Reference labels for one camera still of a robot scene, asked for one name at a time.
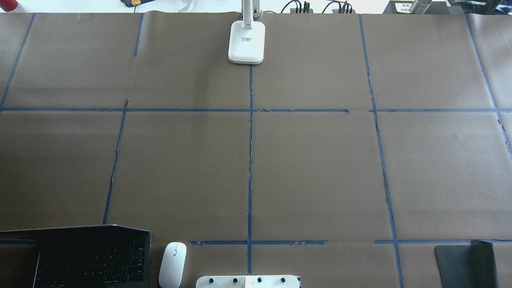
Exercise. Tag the right grey USB hub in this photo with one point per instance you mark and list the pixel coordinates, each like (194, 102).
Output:
(344, 7)

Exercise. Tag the black mouse pad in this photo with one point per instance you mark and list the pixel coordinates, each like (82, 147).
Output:
(467, 266)

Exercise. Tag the left grey USB hub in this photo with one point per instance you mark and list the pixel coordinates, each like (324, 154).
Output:
(301, 7)

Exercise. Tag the white computer mouse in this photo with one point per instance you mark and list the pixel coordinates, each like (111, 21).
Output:
(172, 266)

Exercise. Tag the white desk lamp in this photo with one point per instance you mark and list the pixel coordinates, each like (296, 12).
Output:
(247, 36)

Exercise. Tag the brown paper table cover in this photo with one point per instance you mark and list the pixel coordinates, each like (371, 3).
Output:
(359, 144)

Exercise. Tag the dark grey laptop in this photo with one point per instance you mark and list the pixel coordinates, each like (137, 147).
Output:
(98, 256)

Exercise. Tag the grey usb hub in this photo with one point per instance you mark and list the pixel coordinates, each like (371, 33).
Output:
(301, 7)
(344, 7)

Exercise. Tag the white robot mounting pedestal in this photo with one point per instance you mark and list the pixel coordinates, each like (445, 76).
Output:
(249, 281)

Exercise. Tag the silver metal cup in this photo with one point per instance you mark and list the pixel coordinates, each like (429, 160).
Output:
(420, 6)

